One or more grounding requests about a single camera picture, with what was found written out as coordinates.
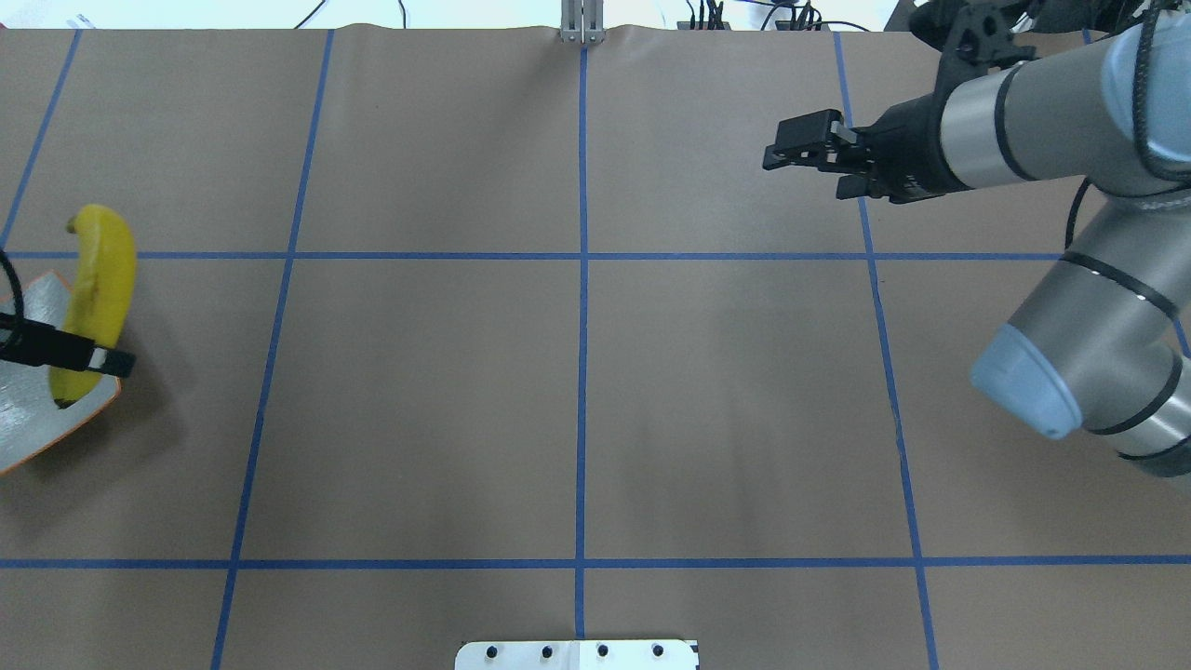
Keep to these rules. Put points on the grey square plate orange rim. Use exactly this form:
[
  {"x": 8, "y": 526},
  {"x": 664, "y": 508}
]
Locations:
[{"x": 31, "y": 421}]

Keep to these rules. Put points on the yellow banana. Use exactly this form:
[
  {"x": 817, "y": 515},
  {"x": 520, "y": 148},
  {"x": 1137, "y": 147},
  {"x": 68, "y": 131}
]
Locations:
[{"x": 101, "y": 296}]

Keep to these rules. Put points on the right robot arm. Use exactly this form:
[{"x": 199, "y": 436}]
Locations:
[{"x": 1084, "y": 351}]

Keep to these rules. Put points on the aluminium frame post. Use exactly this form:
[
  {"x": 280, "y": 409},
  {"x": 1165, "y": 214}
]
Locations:
[{"x": 582, "y": 22}]

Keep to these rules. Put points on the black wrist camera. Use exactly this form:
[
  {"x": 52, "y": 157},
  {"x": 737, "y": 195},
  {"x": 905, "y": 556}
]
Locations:
[{"x": 979, "y": 34}]

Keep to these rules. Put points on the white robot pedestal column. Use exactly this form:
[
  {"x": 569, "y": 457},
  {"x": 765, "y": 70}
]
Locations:
[{"x": 645, "y": 653}]

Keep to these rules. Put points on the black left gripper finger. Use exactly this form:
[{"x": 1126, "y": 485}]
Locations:
[{"x": 36, "y": 344}]

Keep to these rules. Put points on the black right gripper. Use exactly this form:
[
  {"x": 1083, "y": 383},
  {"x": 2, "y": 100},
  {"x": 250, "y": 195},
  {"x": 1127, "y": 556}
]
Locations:
[{"x": 907, "y": 149}]

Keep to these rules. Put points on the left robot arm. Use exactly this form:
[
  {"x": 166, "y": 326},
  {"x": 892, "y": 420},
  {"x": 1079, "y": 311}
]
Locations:
[{"x": 19, "y": 303}]

